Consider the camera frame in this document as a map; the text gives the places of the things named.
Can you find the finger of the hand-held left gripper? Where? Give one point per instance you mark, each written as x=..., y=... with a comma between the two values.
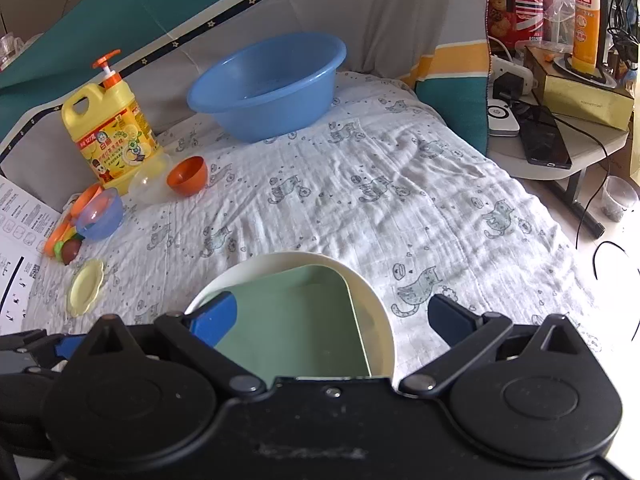
x=67, y=346

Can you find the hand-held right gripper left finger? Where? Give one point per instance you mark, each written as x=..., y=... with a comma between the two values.
x=217, y=312

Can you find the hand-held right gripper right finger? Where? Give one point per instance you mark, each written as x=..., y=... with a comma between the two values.
x=450, y=312

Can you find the yellow flower-shaped plate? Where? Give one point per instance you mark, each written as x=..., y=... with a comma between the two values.
x=85, y=287

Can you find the green bowl with food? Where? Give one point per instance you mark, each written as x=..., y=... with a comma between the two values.
x=290, y=320

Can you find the brown toy fruit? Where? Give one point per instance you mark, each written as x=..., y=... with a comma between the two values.
x=71, y=251

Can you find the green toy fruit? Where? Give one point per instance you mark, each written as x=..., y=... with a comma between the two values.
x=59, y=251

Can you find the printed instruction sheet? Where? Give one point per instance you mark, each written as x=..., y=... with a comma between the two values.
x=20, y=240

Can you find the small blue bowl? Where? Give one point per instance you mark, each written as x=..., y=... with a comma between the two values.
x=102, y=225

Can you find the clear plastic bowl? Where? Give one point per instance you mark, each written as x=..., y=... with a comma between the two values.
x=147, y=186

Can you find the light orange cup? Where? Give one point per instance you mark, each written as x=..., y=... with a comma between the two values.
x=82, y=199

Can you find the cat-print white blanket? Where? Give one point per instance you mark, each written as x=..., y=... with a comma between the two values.
x=375, y=185

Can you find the black smartphone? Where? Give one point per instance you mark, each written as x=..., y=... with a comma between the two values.
x=542, y=140

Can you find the white round-button device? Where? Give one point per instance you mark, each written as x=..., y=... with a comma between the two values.
x=502, y=117

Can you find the clear plastic cup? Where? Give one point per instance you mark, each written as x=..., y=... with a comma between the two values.
x=619, y=200

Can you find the blue plastic basin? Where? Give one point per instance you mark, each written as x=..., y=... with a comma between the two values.
x=270, y=110

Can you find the yellow detergent jug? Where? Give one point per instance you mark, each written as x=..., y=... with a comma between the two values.
x=115, y=130

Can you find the white side table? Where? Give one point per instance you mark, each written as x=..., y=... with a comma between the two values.
x=587, y=134

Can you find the black charger plug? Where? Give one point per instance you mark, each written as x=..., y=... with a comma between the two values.
x=506, y=86

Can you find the gold cardboard box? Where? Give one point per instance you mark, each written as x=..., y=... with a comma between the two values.
x=580, y=92

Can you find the white saucer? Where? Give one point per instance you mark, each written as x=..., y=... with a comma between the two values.
x=562, y=66

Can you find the red cookie tin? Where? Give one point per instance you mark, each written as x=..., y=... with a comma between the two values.
x=500, y=5

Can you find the teal grey striped quilt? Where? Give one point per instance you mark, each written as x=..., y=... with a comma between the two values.
x=150, y=5

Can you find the red blue flag tin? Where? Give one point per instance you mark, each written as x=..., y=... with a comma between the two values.
x=530, y=5

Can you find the orange detergent bottle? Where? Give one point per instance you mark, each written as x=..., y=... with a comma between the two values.
x=587, y=20

